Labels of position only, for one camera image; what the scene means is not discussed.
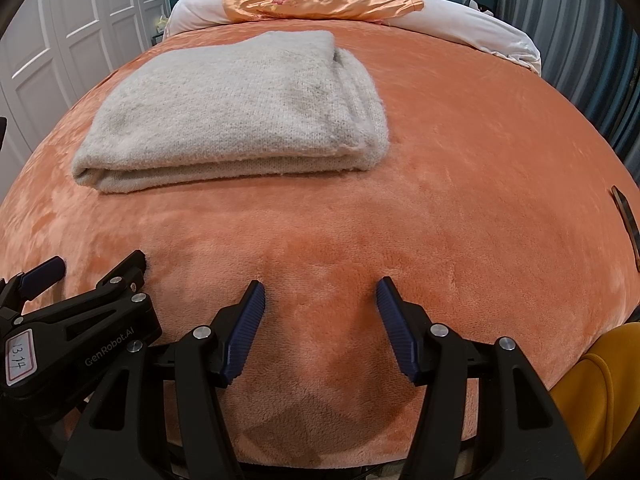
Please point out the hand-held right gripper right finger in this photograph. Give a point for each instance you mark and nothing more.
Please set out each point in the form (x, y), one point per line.
(397, 332)

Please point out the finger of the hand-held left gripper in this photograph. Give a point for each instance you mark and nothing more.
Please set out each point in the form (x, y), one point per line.
(45, 272)
(131, 262)

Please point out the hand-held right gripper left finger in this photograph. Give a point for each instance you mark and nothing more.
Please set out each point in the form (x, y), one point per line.
(247, 330)

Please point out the cream fuzzy knit sweater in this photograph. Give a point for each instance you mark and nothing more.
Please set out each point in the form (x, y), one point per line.
(225, 100)

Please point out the orange plush blanket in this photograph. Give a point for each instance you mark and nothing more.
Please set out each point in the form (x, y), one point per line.
(400, 210)

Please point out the person's yellow garment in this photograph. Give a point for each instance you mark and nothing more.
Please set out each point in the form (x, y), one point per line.
(600, 400)

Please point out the blue nightstand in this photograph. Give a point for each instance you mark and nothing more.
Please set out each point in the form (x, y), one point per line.
(157, 39)

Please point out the yellow tissue pack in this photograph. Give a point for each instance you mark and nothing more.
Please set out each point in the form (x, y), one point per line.
(162, 22)

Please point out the white panelled wardrobe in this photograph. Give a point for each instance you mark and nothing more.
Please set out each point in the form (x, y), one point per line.
(75, 25)

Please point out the dark flat phone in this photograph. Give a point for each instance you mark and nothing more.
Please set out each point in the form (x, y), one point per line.
(627, 220)

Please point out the grey striped curtain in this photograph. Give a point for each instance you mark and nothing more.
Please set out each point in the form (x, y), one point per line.
(575, 35)

